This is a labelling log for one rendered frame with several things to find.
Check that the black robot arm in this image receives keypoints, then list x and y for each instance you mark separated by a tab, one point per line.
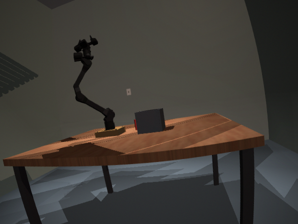
85	59

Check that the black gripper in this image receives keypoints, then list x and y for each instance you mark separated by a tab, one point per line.
93	42

